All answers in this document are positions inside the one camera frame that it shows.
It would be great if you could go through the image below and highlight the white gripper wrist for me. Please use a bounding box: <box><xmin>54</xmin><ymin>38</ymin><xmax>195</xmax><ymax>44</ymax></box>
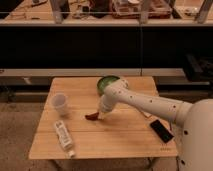
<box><xmin>98</xmin><ymin>95</ymin><xmax>115</xmax><ymax>120</ymax></box>

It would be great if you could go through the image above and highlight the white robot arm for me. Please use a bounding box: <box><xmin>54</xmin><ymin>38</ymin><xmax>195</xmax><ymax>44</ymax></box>
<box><xmin>97</xmin><ymin>77</ymin><xmax>213</xmax><ymax>171</ymax></box>

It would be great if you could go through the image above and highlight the wooden table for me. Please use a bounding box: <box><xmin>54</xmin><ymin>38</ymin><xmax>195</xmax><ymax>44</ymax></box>
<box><xmin>29</xmin><ymin>77</ymin><xmax>178</xmax><ymax>159</ymax></box>

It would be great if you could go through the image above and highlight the green ceramic bowl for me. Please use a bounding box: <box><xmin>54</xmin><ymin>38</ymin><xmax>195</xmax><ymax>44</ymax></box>
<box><xmin>97</xmin><ymin>75</ymin><xmax>119</xmax><ymax>96</ymax></box>

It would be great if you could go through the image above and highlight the white plastic bottle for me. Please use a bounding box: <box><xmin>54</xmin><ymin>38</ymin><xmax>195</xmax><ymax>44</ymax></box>
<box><xmin>54</xmin><ymin>120</ymin><xmax>75</xmax><ymax>158</ymax></box>

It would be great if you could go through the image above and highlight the translucent plastic cup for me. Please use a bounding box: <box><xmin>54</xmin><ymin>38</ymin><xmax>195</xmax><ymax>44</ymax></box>
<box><xmin>50</xmin><ymin>93</ymin><xmax>68</xmax><ymax>116</ymax></box>

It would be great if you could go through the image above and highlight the white folded napkin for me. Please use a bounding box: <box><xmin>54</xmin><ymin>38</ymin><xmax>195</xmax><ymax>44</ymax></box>
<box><xmin>140</xmin><ymin>110</ymin><xmax>152</xmax><ymax>118</ymax></box>

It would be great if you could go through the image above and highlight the black smartphone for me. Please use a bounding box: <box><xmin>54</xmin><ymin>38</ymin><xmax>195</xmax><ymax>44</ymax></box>
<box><xmin>150</xmin><ymin>120</ymin><xmax>173</xmax><ymax>143</ymax></box>

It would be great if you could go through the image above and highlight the metal shelf rack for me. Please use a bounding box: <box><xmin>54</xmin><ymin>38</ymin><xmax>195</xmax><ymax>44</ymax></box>
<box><xmin>0</xmin><ymin>0</ymin><xmax>213</xmax><ymax>27</ymax></box>

